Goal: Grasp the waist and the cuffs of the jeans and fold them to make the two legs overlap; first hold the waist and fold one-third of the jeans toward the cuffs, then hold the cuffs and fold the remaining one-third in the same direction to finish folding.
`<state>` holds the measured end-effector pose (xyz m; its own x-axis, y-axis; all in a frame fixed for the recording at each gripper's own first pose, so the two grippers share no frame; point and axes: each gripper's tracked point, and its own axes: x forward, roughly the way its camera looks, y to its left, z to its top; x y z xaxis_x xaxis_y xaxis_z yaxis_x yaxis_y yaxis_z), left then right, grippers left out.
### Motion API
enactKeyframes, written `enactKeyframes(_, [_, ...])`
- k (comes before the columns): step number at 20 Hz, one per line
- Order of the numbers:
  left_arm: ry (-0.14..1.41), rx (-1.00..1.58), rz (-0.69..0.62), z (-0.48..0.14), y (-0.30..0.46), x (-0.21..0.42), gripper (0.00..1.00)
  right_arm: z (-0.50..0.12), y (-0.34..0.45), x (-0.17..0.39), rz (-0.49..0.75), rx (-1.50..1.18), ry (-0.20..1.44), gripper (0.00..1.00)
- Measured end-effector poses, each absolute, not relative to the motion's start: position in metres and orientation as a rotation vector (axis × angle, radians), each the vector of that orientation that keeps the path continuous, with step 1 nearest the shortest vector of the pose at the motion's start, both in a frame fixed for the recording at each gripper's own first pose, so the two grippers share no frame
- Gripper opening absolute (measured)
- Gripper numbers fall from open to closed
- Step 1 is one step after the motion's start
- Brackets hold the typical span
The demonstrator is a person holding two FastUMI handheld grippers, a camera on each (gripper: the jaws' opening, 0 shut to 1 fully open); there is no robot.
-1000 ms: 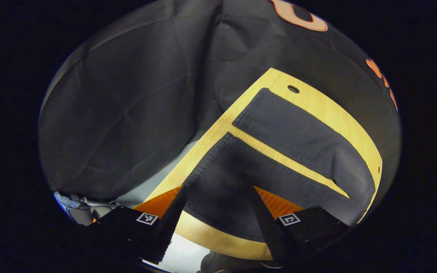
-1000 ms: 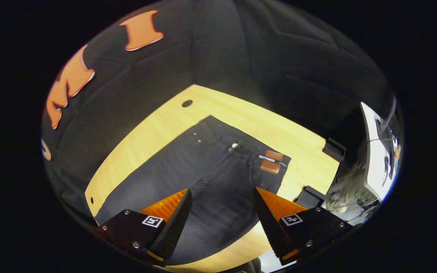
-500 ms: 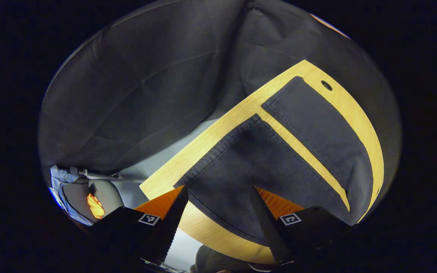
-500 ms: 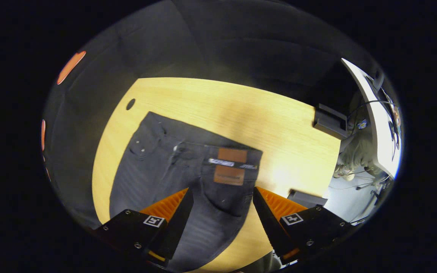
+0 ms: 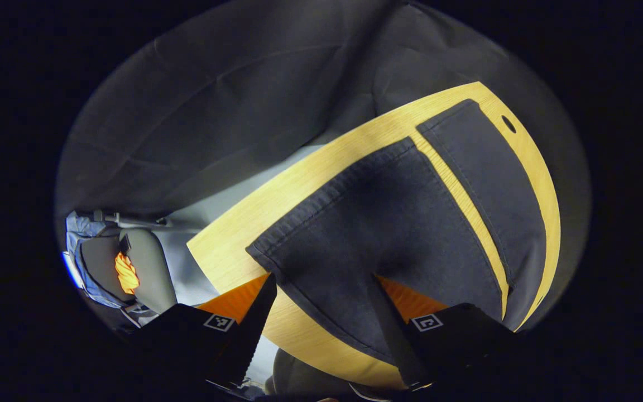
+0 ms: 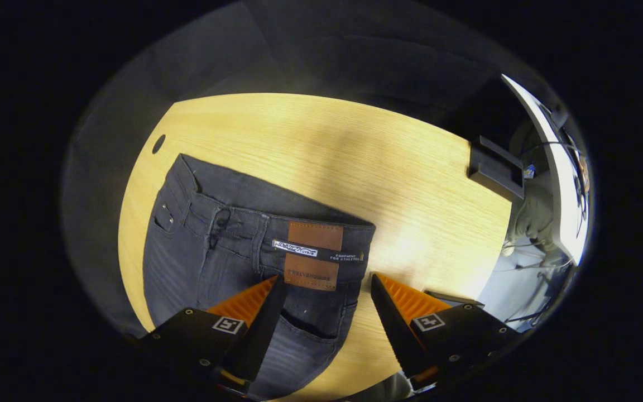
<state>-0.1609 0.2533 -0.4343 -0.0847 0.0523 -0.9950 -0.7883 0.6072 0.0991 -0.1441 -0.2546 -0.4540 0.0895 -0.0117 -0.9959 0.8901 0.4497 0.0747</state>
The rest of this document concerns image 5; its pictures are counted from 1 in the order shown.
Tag blue cloth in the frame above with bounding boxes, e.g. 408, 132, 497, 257
65, 211, 132, 309

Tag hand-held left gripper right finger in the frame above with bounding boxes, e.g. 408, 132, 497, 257
372, 272, 519, 391

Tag grey chair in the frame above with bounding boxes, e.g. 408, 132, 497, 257
79, 228, 178, 314

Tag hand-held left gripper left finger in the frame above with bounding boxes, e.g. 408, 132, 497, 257
129, 272, 279, 394

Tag grey metal bar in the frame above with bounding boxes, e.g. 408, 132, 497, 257
93, 209, 205, 232

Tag orange crumpled object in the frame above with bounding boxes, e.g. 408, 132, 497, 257
114, 252, 141, 295

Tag dark blue jeans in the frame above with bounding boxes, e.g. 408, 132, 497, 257
245, 99, 549, 366

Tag grey rounded seat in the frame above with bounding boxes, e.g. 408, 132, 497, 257
266, 349, 356, 398

